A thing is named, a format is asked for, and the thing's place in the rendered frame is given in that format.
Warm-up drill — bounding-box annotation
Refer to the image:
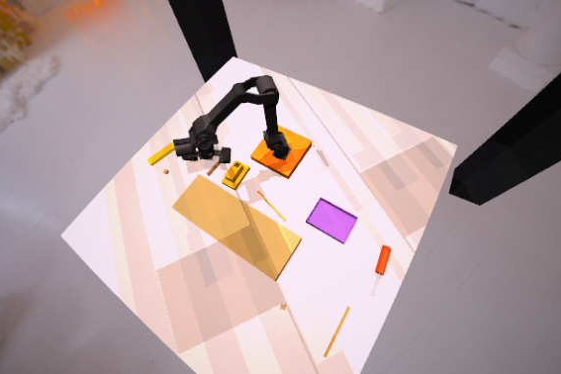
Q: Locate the purple shallow tray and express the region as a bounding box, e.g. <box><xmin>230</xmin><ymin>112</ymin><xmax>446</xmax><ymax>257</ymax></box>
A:
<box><xmin>306</xmin><ymin>197</ymin><xmax>358</xmax><ymax>244</ymax></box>

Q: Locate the yellow rectangular bar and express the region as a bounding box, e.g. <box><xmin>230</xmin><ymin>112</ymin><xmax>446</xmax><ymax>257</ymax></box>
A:
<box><xmin>146</xmin><ymin>142</ymin><xmax>175</xmax><ymax>166</ymax></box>

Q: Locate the orange-handled awl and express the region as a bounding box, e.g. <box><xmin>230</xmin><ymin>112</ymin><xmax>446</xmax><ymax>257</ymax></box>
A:
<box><xmin>371</xmin><ymin>245</ymin><xmax>391</xmax><ymax>298</ymax></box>

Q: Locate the awl with brown wooden handle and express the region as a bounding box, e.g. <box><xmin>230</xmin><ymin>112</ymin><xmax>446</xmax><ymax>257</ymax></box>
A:
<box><xmin>207</xmin><ymin>162</ymin><xmax>220</xmax><ymax>176</ymax></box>

